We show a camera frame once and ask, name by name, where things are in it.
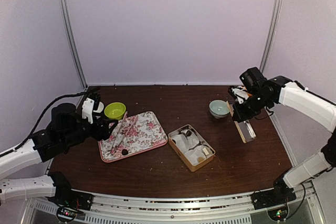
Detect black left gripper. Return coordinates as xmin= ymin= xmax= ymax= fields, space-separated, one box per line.
xmin=61 ymin=112 xmax=118 ymax=147

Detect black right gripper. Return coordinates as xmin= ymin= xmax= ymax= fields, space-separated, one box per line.
xmin=232 ymin=92 xmax=271 ymax=123

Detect pink metal tongs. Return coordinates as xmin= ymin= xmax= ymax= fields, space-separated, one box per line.
xmin=111 ymin=112 xmax=138 ymax=154

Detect bear print tin lid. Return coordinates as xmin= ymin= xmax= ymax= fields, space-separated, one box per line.
xmin=227 ymin=100 xmax=257 ymax=144

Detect white chocolate piece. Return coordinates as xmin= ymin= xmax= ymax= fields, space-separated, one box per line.
xmin=202 ymin=148 xmax=209 ymax=156

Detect caramel shell chocolate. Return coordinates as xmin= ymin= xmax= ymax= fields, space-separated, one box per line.
xmin=197 ymin=157 xmax=205 ymax=163

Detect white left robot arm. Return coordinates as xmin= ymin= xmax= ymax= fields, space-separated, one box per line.
xmin=1 ymin=103 xmax=118 ymax=206

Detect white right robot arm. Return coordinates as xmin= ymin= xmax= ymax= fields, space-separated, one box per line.
xmin=229 ymin=67 xmax=335 ymax=204

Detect lime green plastic bowl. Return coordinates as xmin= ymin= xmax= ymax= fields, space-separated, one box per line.
xmin=104 ymin=102 xmax=126 ymax=120

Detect pink floral serving tray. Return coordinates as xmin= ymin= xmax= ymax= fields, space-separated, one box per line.
xmin=98 ymin=111 xmax=168 ymax=163

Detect light blue ceramic bowl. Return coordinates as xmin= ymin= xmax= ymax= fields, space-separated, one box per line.
xmin=209 ymin=100 xmax=230 ymax=119

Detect tan tin box paper cups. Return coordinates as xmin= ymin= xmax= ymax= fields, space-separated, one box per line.
xmin=168 ymin=124 xmax=216 ymax=172

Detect left circuit board with leds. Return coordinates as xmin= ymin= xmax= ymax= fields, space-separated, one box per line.
xmin=56 ymin=206 xmax=78 ymax=223

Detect circuit board with leds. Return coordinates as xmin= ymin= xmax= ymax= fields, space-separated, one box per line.
xmin=267 ymin=207 xmax=289 ymax=221
xmin=56 ymin=206 xmax=78 ymax=223

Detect right circuit board with leds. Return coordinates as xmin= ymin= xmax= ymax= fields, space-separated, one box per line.
xmin=267 ymin=207 xmax=289 ymax=221

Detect right rear aluminium corner post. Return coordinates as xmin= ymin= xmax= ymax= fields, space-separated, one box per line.
xmin=259 ymin=0 xmax=283 ymax=73

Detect aluminium corner post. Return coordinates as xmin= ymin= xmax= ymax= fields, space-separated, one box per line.
xmin=59 ymin=0 xmax=88 ymax=89
xmin=259 ymin=0 xmax=283 ymax=73

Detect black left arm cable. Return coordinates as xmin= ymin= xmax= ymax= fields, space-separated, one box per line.
xmin=13 ymin=87 xmax=102 ymax=154

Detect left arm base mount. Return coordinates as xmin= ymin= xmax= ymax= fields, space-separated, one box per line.
xmin=47 ymin=172 xmax=93 ymax=210

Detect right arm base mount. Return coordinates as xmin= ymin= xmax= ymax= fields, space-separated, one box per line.
xmin=251 ymin=177 xmax=297 ymax=210

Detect right side aluminium base rail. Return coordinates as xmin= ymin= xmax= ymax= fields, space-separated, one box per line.
xmin=271 ymin=109 xmax=331 ymax=166

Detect front aluminium frame rail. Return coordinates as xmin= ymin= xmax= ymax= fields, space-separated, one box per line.
xmin=20 ymin=182 xmax=323 ymax=224

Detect left rear aluminium corner post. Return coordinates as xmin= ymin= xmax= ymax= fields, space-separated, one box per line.
xmin=59 ymin=0 xmax=88 ymax=89

